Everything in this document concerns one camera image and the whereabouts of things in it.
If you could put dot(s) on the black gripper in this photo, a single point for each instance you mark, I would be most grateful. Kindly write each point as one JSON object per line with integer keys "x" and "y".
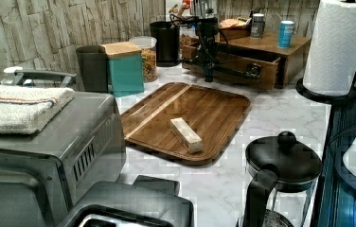
{"x": 205, "y": 54}

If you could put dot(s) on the wooden drawer with black handle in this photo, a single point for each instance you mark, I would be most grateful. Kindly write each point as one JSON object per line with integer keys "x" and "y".
{"x": 239, "y": 65}

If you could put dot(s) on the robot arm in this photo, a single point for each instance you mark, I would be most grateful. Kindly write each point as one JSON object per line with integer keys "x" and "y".
{"x": 199, "y": 13}

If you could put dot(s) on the wooden drawer cabinet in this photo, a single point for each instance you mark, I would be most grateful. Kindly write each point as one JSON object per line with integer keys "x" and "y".
{"x": 293, "y": 58}

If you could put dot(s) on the wooden cutting board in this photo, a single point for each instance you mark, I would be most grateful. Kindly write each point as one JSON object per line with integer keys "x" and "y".
{"x": 212, "y": 114}

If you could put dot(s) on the small wooden tray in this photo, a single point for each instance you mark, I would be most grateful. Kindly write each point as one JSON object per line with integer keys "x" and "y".
{"x": 234, "y": 28}

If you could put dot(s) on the black utensil holder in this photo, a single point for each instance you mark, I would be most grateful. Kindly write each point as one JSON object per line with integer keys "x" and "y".
{"x": 167, "y": 43}

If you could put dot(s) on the clear jar of cereal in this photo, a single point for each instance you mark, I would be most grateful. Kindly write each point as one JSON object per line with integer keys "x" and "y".
{"x": 147, "y": 45}

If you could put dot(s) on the grey spice shaker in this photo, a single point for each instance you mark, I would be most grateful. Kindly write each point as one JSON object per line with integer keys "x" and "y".
{"x": 257, "y": 25}

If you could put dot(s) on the wrapped butter stick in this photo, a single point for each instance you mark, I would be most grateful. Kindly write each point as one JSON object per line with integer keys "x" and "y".
{"x": 191, "y": 141}

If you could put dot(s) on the blue can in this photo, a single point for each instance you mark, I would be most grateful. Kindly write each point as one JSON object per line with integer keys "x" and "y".
{"x": 285, "y": 34}

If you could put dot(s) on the teal canister with wooden lid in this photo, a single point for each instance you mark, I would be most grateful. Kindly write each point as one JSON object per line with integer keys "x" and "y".
{"x": 124, "y": 68}

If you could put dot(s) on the dark grey canister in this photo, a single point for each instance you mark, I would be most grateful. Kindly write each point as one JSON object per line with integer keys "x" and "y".
{"x": 93, "y": 68}

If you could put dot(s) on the black french press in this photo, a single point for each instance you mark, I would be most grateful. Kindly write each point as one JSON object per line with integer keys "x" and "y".
{"x": 278, "y": 164}

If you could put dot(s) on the black paper towel holder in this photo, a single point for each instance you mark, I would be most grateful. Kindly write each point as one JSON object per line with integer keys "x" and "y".
{"x": 327, "y": 99}

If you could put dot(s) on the white paper towel roll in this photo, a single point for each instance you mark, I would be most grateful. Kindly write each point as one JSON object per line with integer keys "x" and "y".
{"x": 331, "y": 63}

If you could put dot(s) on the folded white towel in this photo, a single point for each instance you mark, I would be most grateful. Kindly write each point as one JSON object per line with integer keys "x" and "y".
{"x": 25, "y": 110}

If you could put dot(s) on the silver toaster oven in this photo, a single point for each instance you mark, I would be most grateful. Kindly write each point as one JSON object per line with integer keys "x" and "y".
{"x": 44, "y": 174}

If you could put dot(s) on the grey handle rack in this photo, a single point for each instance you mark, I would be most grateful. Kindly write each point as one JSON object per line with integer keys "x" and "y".
{"x": 20, "y": 75}

